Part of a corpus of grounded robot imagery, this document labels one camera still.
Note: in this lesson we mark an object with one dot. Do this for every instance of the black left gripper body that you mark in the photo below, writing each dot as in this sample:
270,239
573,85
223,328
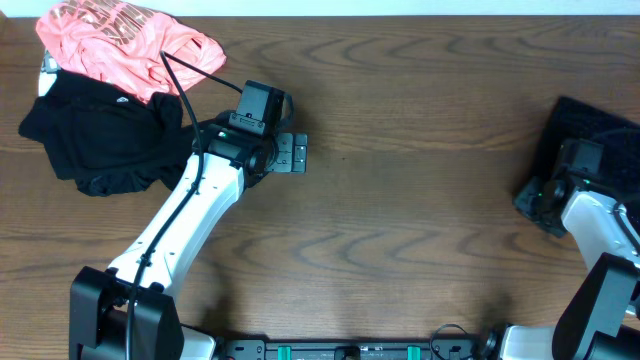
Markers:
279,154

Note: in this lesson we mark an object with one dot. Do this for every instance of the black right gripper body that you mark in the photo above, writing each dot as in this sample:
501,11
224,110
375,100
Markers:
530,203

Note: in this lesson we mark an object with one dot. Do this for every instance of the black knit skirt with buttons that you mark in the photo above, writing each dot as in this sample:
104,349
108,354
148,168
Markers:
571,118

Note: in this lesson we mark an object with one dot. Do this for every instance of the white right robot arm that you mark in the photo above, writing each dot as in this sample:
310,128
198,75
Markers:
593,212

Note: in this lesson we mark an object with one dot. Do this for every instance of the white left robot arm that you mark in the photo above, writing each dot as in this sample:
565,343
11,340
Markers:
128,311

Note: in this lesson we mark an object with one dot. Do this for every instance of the black t-shirt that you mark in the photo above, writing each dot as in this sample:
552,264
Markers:
106,140

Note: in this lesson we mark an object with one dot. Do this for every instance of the pink t-shirt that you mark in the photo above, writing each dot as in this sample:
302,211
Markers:
120,43

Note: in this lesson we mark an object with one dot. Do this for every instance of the white garment under pile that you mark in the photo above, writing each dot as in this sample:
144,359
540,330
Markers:
48,73

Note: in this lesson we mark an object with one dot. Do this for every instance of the black mounting rail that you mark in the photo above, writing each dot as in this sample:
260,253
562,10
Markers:
449,342

